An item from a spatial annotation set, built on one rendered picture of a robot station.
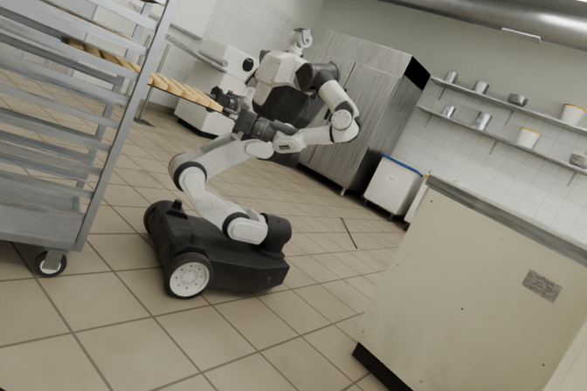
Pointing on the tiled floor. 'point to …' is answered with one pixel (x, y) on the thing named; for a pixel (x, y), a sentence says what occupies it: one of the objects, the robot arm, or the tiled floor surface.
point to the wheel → (46, 269)
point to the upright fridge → (384, 92)
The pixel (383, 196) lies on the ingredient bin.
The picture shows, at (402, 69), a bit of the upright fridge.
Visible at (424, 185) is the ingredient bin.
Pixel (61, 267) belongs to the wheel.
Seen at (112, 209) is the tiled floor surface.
